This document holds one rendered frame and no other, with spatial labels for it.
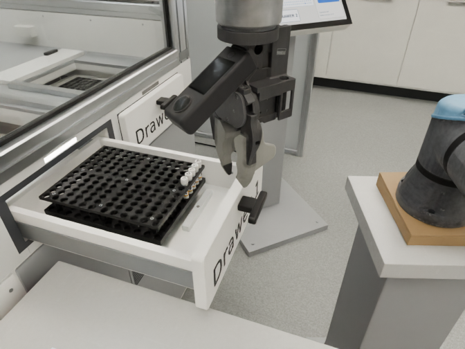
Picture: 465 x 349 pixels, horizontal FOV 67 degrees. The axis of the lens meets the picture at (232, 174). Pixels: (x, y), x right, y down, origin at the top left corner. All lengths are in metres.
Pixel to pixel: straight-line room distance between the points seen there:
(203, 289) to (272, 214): 1.39
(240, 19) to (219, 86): 0.07
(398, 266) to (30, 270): 0.66
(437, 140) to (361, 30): 2.74
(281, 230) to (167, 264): 1.30
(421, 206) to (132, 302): 0.56
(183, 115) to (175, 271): 0.23
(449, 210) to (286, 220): 1.16
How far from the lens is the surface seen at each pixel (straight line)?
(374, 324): 0.95
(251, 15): 0.39
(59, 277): 0.71
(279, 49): 0.45
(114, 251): 0.56
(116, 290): 0.65
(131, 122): 0.83
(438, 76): 3.52
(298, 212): 1.88
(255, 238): 1.72
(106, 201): 0.60
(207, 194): 0.66
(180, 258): 0.49
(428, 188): 0.76
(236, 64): 0.41
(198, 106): 0.39
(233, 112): 0.44
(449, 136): 0.69
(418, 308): 0.93
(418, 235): 0.75
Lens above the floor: 1.26
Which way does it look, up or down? 35 degrees down
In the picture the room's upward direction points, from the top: straight up
